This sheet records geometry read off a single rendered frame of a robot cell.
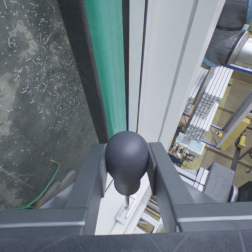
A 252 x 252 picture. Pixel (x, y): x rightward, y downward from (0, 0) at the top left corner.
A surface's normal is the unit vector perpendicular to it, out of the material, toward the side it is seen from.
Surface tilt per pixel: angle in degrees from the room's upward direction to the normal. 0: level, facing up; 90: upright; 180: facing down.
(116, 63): 0
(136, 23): 90
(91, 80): 90
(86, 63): 90
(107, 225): 90
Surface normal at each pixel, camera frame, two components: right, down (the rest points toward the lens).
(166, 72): -0.51, 0.69
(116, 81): 0.86, 0.41
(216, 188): -0.01, -0.59
